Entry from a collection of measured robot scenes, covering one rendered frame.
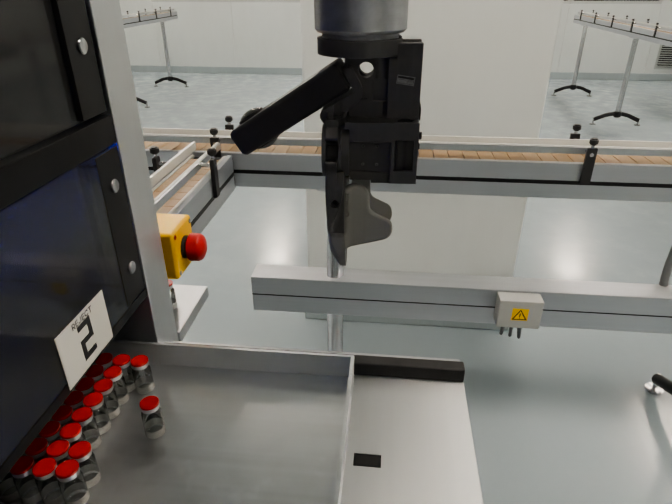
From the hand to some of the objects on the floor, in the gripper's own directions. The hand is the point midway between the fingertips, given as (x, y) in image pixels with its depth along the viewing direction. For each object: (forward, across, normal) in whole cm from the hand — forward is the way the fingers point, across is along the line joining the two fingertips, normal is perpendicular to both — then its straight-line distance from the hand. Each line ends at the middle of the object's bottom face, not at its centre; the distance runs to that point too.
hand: (336, 251), depth 52 cm
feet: (+110, +87, -107) cm, 176 cm away
